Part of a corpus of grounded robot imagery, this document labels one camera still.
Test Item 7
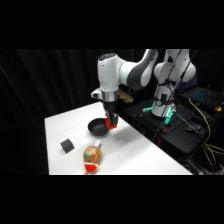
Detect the yellow cable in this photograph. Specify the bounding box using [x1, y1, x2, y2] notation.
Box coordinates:
[187, 97, 224, 168]

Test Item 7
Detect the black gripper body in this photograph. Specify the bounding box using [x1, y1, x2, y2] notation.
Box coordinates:
[102, 99, 118, 118]

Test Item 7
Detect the dark grey cube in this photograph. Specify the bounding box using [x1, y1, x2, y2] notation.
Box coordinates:
[59, 138, 76, 154]

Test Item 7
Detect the black curtain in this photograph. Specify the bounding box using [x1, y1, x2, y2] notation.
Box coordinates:
[0, 49, 224, 176]

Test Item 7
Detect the red cube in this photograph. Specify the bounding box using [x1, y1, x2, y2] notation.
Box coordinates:
[104, 118, 119, 131]

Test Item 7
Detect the black laptop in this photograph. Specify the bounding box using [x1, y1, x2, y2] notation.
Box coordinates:
[180, 85, 224, 108]

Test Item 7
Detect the black bowl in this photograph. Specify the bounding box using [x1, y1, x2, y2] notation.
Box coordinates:
[87, 117, 112, 138]

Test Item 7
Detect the black robot stand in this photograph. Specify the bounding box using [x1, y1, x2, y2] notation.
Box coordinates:
[122, 97, 224, 176]

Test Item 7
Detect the brown plush toy with red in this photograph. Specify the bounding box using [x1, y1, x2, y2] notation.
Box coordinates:
[82, 140, 103, 176]

